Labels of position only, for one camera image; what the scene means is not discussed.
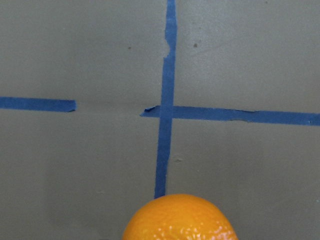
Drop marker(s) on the orange fruit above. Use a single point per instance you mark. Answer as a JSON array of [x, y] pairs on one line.
[[179, 217]]

